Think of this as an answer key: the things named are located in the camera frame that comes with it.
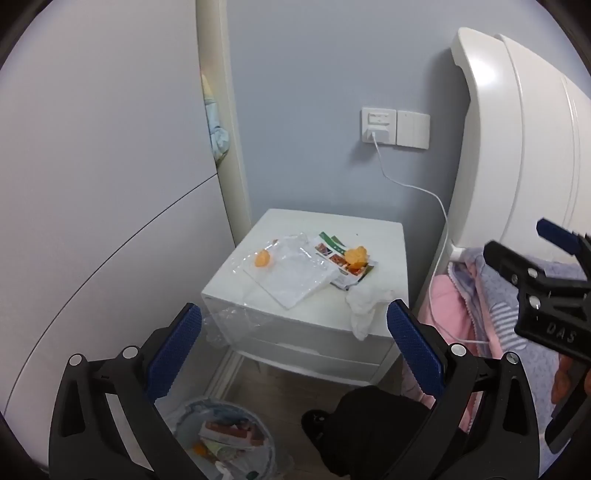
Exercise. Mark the red white carton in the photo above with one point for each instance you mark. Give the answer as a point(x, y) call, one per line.
point(231, 434)

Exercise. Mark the white plastic mailer bag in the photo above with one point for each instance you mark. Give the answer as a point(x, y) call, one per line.
point(295, 281)

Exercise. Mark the person's right hand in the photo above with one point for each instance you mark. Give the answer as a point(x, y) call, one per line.
point(568, 378)

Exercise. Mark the white tissue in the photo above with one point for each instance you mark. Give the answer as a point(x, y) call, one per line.
point(364, 309)

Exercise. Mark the black slipper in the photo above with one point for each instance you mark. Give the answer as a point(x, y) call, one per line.
point(316, 429)

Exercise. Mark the printed food flyer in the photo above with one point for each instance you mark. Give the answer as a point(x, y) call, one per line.
point(344, 277)

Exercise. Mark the white charger plug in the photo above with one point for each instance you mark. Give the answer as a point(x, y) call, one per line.
point(374, 135)

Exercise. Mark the pink blanket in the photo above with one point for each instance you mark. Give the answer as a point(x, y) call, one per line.
point(455, 300)

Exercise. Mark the small orange peel piece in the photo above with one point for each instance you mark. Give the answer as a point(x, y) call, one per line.
point(264, 259)

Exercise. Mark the trash bin with clear liner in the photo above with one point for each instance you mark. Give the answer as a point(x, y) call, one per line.
point(184, 415)

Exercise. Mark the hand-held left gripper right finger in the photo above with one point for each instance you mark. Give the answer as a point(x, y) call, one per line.
point(413, 350)

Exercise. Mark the white wall socket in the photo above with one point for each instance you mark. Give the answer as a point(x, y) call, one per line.
point(378, 117)

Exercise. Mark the person's black pants leg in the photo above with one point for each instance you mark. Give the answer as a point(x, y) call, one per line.
point(369, 429)

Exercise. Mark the grey wardrobe door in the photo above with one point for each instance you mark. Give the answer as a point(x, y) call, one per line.
point(92, 184)

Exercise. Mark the cream wardrobe frame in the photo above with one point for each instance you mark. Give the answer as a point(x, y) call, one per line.
point(231, 138)

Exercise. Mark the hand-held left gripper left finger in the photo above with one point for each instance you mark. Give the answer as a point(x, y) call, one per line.
point(178, 350)

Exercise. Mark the light blue cloth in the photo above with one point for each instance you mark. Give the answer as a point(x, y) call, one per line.
point(214, 134)

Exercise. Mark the white nightstand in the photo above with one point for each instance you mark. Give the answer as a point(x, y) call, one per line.
point(369, 240)

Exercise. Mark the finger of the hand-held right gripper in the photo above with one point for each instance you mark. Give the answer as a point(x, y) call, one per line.
point(512, 265)
point(556, 235)

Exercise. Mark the white bed headboard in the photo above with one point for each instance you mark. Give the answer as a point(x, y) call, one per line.
point(521, 138)

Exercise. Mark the large orange peel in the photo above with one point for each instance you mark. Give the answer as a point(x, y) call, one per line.
point(356, 254)
point(355, 266)

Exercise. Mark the olive green paper sheet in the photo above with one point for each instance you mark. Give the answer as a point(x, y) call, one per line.
point(339, 240)

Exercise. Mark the white light switch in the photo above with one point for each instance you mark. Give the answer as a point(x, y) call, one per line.
point(413, 129)

